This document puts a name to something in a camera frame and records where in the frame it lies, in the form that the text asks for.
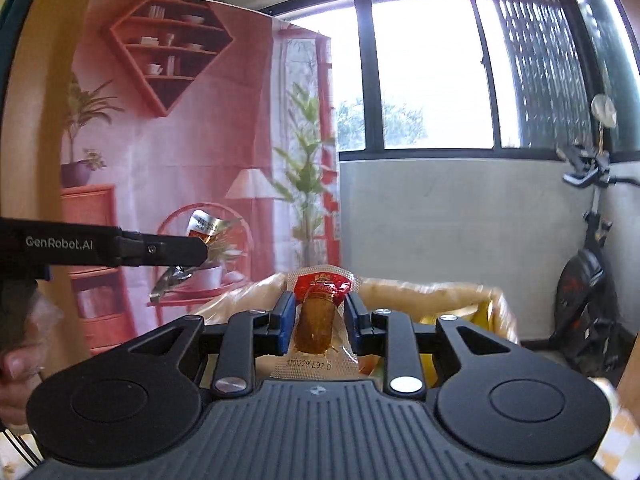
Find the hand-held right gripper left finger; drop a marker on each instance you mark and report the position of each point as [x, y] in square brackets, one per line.
[282, 320]

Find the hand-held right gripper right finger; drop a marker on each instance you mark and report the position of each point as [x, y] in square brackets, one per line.
[356, 322]

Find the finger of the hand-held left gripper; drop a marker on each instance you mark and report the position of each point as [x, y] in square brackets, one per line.
[165, 250]

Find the clear red label sausage packet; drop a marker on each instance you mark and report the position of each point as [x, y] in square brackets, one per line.
[316, 320]

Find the silver foil snack packet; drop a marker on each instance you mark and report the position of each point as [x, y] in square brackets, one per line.
[205, 225]

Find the cardboard box with plastic liner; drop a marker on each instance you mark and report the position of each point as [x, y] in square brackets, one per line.
[240, 295]

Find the yellow snack packet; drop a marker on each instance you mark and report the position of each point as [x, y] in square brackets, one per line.
[480, 316]

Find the person's left hand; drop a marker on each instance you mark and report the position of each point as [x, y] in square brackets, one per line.
[22, 380]

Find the printed pink room backdrop cloth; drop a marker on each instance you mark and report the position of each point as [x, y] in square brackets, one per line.
[200, 135]

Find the black exercise bike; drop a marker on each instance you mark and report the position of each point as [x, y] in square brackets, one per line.
[585, 300]

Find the black framed window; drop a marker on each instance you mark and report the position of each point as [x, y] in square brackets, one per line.
[430, 70]

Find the checkered floral tablecloth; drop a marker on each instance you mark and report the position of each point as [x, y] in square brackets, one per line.
[622, 435]

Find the white bag on stick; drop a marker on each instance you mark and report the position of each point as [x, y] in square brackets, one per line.
[603, 110]

